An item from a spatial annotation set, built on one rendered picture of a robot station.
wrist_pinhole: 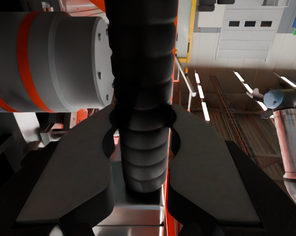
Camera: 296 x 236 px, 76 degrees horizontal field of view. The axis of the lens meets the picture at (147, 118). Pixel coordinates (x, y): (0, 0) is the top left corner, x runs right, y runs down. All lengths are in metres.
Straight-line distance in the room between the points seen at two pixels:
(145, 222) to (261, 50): 14.40
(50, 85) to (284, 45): 14.91
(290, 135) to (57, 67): 0.84
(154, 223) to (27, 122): 0.29
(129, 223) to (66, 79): 0.17
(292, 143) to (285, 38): 14.13
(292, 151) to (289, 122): 0.11
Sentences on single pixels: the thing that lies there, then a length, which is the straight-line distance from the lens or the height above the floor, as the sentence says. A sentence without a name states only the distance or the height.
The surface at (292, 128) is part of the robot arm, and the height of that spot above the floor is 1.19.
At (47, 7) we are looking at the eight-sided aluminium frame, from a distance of 0.59.
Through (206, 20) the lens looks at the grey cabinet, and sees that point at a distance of 11.38.
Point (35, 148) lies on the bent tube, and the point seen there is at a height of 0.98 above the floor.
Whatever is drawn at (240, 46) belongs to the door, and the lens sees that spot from 14.03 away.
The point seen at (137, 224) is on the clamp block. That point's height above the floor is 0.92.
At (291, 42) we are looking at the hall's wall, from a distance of 15.15.
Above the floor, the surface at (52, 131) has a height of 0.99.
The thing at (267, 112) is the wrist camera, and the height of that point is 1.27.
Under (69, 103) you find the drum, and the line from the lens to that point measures 0.28.
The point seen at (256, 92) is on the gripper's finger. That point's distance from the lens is 1.21.
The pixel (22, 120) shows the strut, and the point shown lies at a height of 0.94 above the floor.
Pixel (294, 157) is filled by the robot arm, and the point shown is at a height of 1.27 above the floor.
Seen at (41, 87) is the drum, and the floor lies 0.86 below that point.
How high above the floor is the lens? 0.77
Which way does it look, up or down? 31 degrees up
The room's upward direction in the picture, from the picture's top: 180 degrees clockwise
